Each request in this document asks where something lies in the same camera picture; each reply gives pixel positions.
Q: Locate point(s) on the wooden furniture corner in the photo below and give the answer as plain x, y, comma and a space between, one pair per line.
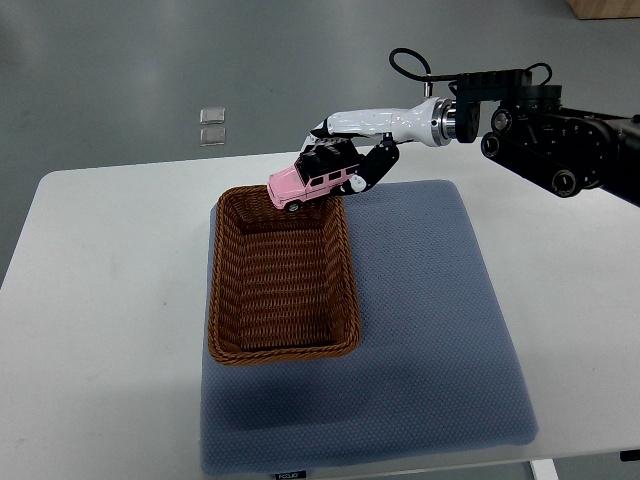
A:
605, 9

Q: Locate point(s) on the white table leg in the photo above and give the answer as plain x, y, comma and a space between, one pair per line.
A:
543, 469

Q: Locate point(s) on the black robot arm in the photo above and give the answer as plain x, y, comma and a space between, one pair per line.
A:
562, 150

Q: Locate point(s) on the pink toy car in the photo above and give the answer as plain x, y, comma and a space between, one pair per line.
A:
313, 175

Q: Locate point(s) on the upper silver floor plate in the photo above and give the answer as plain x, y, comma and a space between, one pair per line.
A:
212, 115

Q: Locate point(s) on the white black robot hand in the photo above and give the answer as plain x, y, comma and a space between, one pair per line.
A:
431, 123

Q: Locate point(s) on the blue grey cushion mat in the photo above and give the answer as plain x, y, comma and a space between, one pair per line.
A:
435, 370

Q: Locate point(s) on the brown wicker basket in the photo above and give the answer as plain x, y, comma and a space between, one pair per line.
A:
283, 286

